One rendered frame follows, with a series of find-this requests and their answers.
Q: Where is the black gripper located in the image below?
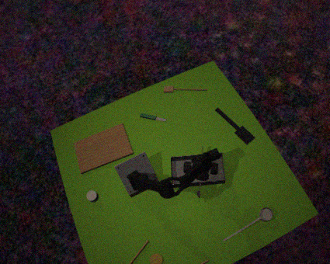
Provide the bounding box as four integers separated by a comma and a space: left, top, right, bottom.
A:
183, 162, 218, 175

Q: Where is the grey cylinder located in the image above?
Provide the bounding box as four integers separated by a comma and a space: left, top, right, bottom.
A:
87, 190, 98, 203

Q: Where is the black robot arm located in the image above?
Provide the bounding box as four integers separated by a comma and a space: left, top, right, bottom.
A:
127, 148, 221, 199

